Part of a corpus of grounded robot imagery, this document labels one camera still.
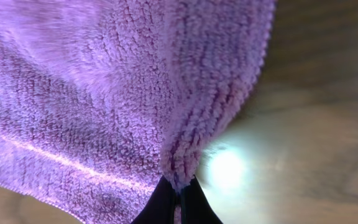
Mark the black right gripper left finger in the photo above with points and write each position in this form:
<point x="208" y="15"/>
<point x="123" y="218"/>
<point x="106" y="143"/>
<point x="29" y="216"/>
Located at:
<point x="160" y="208"/>

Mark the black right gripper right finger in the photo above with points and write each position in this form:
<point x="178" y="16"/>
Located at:
<point x="195" y="208"/>

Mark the purple microfiber cloth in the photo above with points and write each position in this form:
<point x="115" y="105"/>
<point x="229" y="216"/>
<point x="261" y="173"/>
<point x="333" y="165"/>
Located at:
<point x="100" y="99"/>

